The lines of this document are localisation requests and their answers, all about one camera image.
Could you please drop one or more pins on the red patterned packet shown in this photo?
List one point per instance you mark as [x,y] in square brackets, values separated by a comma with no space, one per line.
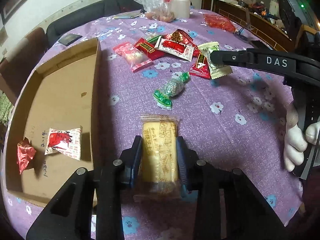
[218,21]

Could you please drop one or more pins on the brown chair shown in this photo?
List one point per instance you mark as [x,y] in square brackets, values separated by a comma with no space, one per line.
[22,52]

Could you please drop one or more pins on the blue printed card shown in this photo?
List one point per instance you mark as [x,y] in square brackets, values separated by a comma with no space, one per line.
[127,14]

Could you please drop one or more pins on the yellow cake packet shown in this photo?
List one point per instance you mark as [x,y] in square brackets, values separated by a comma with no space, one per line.
[160,150]

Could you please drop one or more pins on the red packet with dark label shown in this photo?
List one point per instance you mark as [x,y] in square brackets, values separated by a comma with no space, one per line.
[200,67]

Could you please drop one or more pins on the white red triangular snack packet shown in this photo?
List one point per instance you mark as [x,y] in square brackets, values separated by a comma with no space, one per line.
[62,142]

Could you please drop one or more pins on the green candy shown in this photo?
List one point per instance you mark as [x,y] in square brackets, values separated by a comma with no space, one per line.
[172,88]

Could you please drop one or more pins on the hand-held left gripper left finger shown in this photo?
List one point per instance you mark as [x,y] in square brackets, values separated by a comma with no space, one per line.
[137,155]

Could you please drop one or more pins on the dark picture frame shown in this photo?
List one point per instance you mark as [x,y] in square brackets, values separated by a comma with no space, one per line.
[15,2]

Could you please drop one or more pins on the wooden cabinet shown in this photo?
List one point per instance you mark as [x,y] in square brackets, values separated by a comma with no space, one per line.
[265,30]

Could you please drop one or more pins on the black sofa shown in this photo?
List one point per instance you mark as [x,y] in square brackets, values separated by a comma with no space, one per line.
[82,12]

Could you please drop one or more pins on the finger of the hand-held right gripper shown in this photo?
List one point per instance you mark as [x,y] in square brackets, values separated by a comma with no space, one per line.
[250,58]

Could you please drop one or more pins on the eyeglasses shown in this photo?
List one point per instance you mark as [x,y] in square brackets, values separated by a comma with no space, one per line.
[239,32]

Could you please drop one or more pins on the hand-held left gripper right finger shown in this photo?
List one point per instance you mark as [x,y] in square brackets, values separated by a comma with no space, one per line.
[181,155]

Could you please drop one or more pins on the red gold foil packet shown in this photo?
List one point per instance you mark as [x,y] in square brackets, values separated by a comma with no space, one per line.
[178,35]

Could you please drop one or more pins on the white plastic jar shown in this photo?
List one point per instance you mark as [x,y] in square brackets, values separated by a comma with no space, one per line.
[182,5]

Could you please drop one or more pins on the pile of small clutter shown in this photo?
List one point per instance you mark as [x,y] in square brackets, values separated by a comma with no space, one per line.
[260,6]

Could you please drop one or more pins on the green patterned cloth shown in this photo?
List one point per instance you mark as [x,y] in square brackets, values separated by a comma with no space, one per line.
[5,107]

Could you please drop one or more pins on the cardboard box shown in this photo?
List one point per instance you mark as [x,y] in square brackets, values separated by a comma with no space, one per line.
[62,105]

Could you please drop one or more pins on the green white snack packet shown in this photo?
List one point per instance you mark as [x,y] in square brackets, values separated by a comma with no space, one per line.
[217,71]

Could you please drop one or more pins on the black phone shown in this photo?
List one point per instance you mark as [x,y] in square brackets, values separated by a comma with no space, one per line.
[70,39]

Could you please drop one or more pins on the person's right hand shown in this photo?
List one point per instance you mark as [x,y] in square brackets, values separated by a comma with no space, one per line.
[293,140]

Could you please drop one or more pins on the red foil candy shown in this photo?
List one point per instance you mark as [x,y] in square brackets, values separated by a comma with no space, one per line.
[25,155]

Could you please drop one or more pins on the black device with green light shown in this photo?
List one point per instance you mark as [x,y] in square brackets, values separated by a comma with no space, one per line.
[287,12]

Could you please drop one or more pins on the small green packet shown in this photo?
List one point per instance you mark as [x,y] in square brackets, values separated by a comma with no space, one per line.
[153,39]

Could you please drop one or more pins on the red packet with gold label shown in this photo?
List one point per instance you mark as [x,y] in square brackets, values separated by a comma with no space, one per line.
[147,47]

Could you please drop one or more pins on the pink snack packet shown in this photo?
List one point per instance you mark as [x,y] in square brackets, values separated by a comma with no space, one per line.
[132,55]

